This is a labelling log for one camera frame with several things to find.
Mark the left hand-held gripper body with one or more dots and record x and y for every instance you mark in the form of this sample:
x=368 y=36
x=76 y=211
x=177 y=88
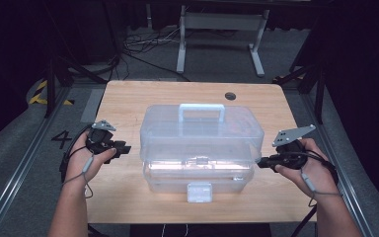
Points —
x=100 y=140

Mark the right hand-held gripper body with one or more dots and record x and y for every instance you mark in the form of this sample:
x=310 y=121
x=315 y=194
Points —
x=292 y=154

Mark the clear plastic storage box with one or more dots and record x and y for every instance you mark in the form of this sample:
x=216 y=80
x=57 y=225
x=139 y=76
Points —
x=200 y=148

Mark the person's left hand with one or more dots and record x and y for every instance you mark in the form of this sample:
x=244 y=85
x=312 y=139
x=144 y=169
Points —
x=79 y=164

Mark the person's right hand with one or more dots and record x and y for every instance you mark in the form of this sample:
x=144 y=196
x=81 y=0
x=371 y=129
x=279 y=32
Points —
x=319 y=174

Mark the black metal stand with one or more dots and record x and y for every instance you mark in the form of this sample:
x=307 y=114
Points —
x=50 y=89
x=319 y=95

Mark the person's dark clothing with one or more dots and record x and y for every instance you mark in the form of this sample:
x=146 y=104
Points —
x=210 y=231

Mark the grey metal floor rail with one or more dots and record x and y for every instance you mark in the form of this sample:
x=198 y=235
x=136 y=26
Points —
x=23 y=164
x=342 y=164

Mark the white metal desk frame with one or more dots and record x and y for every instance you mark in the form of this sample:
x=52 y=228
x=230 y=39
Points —
x=223 y=21

